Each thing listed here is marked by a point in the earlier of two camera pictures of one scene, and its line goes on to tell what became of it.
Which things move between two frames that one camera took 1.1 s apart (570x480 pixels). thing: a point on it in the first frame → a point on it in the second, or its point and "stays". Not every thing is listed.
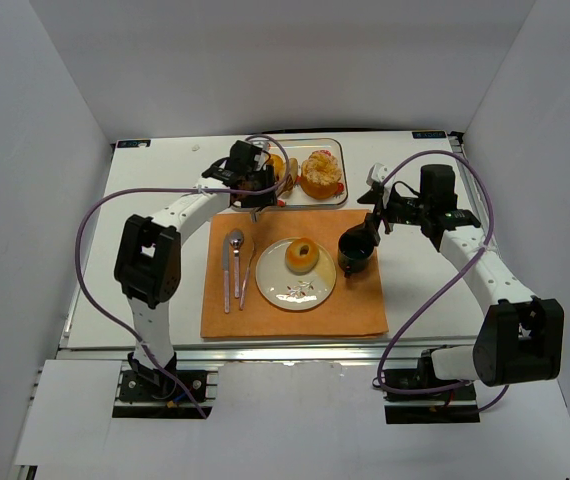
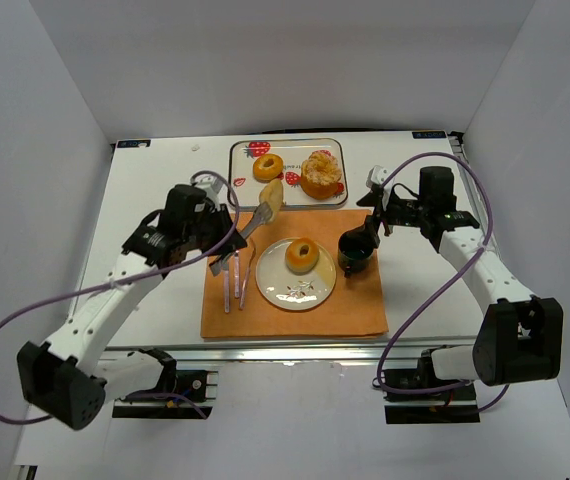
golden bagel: (302, 255) stays
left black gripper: (254, 200) → (221, 232)
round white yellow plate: (293, 290) stays
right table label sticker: (428, 134) stays
